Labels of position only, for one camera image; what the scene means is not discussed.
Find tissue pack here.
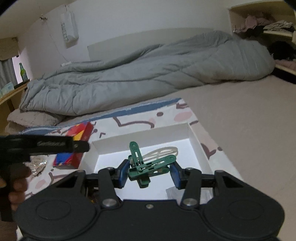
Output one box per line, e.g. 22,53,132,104
0,82,15,97

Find built-in closet shelf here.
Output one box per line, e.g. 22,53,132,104
228,1,295,81

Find grey curtain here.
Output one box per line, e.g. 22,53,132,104
0,59,17,88

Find bag of rubber bands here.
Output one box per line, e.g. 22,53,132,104
24,156,47,177

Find white power strip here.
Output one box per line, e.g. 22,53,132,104
61,62,72,67

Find white shallow cardboard box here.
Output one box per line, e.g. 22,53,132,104
79,123,213,200

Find pink clothes pile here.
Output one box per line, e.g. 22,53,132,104
233,15,275,33

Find beige fluffy pillow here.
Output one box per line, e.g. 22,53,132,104
4,109,65,134

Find folded beige clothes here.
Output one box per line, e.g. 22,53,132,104
263,20,295,32

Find green glass bottle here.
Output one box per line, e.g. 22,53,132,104
19,63,28,81

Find person's left hand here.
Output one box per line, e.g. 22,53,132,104
1,163,31,240

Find red blue card box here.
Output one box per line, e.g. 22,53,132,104
53,122,93,169

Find cartoon bear blanket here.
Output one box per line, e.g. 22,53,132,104
25,99,242,200

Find wooden bedside shelf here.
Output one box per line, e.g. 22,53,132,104
0,81,29,135

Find white hanging pouch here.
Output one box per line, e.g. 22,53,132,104
61,11,79,44

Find grey quilted duvet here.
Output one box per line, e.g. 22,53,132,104
19,31,275,116

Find green plastic clothes pegs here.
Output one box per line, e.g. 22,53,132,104
128,142,178,188

